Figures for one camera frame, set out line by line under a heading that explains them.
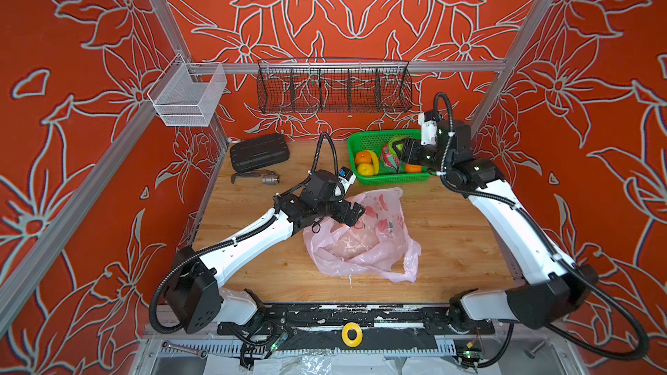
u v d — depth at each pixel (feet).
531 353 2.20
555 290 1.25
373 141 3.81
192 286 1.30
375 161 3.53
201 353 2.24
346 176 2.22
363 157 3.59
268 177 3.39
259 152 3.52
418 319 2.42
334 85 3.19
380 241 2.67
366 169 3.30
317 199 1.91
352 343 2.24
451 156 1.75
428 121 2.06
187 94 3.06
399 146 2.25
